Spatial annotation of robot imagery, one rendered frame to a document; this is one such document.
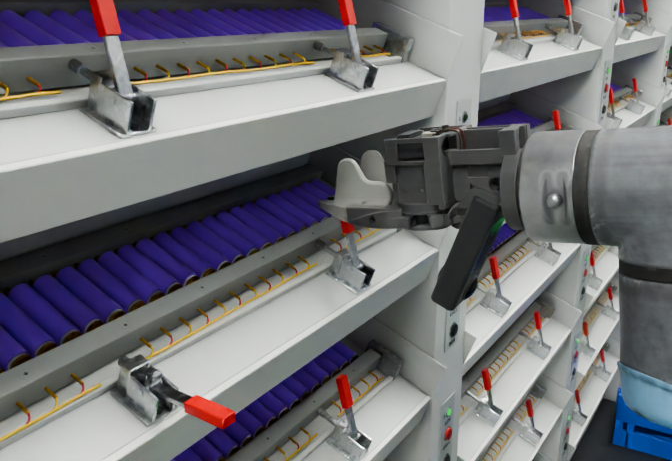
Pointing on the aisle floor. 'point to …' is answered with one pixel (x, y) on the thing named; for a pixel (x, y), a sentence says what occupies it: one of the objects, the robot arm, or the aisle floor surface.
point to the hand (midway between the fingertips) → (336, 209)
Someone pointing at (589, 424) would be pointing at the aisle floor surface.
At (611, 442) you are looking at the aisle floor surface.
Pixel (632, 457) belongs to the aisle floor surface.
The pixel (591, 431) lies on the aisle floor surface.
